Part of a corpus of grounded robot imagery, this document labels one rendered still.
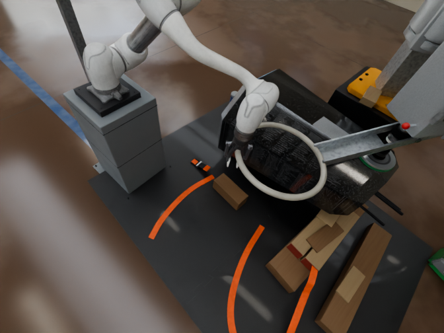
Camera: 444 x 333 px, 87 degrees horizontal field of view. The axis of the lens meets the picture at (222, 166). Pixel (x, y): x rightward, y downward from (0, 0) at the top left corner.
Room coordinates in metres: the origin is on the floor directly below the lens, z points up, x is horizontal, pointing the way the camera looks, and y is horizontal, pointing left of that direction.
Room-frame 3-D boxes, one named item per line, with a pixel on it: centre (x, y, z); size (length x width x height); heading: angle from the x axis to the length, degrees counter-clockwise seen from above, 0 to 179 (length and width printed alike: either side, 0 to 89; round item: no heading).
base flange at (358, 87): (1.83, -1.20, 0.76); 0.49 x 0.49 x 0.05; 54
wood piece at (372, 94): (1.65, -1.01, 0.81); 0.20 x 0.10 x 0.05; 152
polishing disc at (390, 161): (1.02, -0.89, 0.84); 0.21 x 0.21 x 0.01
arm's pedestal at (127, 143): (1.10, 0.78, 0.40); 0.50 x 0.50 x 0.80; 58
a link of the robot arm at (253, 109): (0.77, -0.08, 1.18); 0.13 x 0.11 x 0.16; 157
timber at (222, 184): (1.01, -0.11, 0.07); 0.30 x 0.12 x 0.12; 53
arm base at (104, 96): (1.09, 0.76, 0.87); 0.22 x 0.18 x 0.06; 58
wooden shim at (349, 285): (0.45, -1.05, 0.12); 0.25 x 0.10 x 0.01; 142
